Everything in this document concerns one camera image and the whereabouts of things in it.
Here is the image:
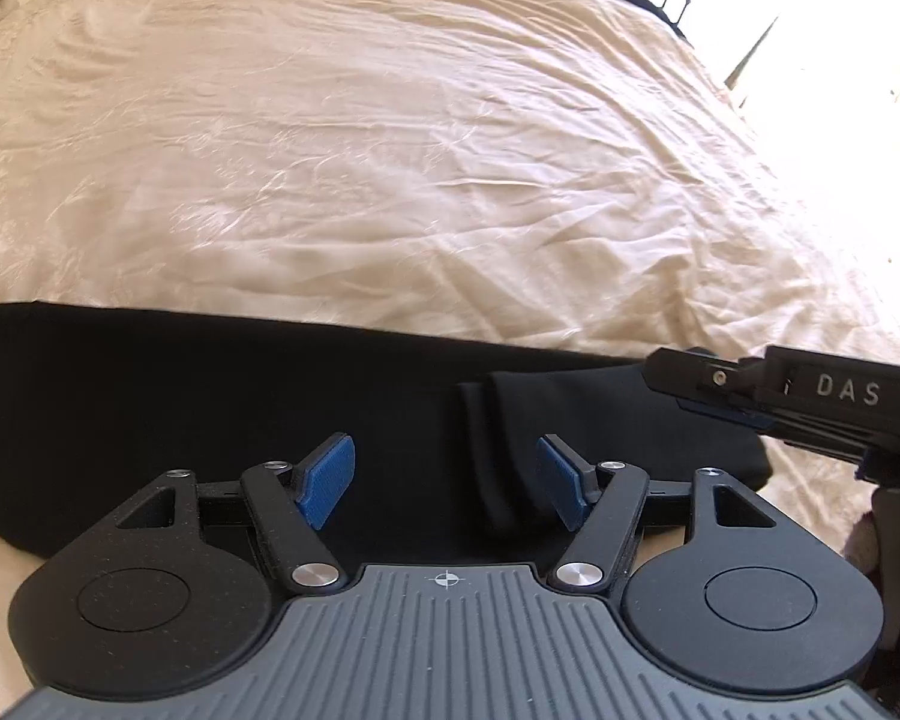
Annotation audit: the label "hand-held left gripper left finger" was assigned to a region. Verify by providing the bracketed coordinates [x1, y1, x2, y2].
[116, 433, 348, 592]

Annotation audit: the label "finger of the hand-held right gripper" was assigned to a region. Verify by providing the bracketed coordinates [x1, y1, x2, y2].
[641, 347, 770, 421]

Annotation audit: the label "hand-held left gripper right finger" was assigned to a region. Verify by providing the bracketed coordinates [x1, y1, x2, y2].
[536, 435, 787, 592]

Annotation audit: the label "black pants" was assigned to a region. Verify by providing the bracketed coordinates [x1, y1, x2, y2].
[0, 302, 772, 565]

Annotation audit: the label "cream embroidered bedspread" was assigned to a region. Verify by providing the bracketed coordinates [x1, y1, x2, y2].
[0, 0, 900, 691]

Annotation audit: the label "pale curtain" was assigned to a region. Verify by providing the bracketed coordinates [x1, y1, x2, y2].
[720, 0, 830, 95]

